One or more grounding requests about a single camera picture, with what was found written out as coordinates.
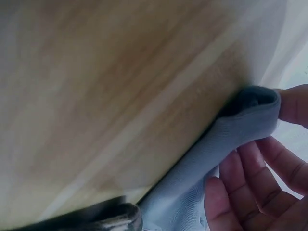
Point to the light blue sock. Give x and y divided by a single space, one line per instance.
183 183

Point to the person's right thumb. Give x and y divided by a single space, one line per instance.
296 106

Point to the person's right hand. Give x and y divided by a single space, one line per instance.
260 207

